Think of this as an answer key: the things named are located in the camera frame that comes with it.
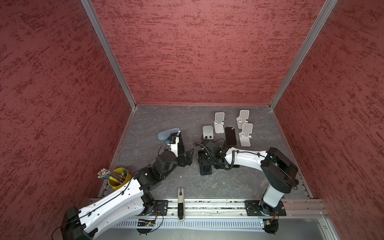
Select grey oval pad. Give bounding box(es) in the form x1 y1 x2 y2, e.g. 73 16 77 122
158 128 180 141

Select yellow cup with pens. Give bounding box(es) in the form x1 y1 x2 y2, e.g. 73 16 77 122
98 168 132 190

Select aluminium rail frame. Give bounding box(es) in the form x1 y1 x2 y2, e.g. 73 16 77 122
184 198 329 219

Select black phone with sticker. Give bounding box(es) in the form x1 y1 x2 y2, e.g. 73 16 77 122
225 127 237 147

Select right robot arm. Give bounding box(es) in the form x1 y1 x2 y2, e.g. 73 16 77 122
194 140 299 217

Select white phone stand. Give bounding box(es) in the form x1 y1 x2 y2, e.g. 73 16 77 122
214 112 225 134
239 123 253 147
236 110 250 130

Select purple edged phone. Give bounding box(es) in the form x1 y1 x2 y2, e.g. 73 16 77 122
176 131 185 156

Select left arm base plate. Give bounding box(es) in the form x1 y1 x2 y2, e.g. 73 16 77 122
150 200 169 216

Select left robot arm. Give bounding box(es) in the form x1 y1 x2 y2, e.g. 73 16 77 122
60 150 194 240

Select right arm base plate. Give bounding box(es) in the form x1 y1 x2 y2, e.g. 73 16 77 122
245 200 287 217

